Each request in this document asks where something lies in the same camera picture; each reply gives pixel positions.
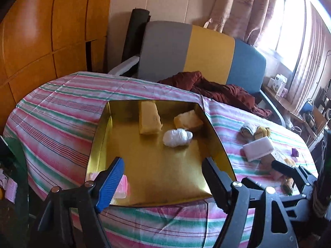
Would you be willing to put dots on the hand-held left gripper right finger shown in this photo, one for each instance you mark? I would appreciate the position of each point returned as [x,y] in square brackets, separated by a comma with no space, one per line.
[217,183]

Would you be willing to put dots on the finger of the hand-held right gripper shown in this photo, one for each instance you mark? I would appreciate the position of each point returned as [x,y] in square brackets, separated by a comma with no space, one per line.
[252,182]
[284,168]

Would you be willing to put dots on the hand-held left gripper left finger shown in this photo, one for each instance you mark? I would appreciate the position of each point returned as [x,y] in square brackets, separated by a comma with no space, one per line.
[113,183]

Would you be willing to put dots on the biscuit packet with green edge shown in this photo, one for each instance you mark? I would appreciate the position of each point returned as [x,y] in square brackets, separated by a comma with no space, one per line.
[286,184]

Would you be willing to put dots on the yellow knitted sock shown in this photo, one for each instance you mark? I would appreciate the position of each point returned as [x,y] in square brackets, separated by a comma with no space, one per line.
[261,131]

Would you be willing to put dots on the gold tin tray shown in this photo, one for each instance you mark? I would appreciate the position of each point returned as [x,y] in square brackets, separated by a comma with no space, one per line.
[160,170]

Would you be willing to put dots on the pink snack packet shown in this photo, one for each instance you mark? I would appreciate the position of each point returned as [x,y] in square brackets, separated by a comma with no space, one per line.
[122,186]

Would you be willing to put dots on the brown cardboard box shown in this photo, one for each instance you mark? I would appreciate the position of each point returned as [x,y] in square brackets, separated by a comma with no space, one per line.
[267,159]

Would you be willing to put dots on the purple wrapper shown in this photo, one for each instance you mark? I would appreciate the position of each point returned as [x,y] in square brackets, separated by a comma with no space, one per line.
[295,152]

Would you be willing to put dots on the white rectangular sponge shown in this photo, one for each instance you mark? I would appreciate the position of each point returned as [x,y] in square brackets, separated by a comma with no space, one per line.
[258,147]

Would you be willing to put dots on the cream grey sock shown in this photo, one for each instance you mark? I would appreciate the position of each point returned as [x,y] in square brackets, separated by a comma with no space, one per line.
[247,129]

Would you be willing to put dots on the blue round object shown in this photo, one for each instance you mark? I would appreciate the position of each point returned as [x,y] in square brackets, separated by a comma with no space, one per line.
[307,106]

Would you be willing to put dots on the white plastic wrapped ball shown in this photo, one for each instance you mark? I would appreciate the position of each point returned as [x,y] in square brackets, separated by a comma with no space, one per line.
[175,137]

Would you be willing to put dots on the wooden side desk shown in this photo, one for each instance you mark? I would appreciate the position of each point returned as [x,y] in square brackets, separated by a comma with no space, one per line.
[281,102]

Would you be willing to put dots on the small yellow sponge piece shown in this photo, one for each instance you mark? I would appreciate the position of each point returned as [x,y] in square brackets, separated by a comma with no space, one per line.
[187,121]

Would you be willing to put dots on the long yellow sponge block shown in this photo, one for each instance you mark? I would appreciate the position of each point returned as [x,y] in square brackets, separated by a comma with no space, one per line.
[148,118]

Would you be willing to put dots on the small purple box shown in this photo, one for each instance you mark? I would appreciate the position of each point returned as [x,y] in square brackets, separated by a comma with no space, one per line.
[285,92]

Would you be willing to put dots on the white box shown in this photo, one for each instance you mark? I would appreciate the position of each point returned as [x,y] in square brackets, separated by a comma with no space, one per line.
[276,84]

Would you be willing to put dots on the striped pink green tablecloth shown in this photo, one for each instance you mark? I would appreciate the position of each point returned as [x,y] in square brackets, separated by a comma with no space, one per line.
[64,113]

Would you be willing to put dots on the maroon cloth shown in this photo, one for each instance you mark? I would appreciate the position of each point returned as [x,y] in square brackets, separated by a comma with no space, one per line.
[219,90]

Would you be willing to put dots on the green plastic chair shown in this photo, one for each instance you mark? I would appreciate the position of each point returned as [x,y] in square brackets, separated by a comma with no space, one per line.
[18,160]

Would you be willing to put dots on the pink white cloth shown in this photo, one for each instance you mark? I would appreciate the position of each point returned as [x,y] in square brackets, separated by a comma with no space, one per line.
[10,190]

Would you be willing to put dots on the beige patterned curtain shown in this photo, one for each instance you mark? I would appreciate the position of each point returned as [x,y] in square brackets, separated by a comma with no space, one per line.
[315,56]
[232,5]

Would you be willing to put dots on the grey yellow blue chair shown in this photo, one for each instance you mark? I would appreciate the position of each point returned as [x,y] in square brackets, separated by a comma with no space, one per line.
[206,49]

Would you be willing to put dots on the window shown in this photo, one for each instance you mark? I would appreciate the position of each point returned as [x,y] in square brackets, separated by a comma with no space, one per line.
[284,31]

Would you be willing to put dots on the black rolled mat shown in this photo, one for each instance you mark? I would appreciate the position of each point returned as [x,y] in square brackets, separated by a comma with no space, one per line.
[134,31]

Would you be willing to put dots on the orange wooden wardrobe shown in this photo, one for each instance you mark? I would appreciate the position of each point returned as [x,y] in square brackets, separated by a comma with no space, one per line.
[38,31]

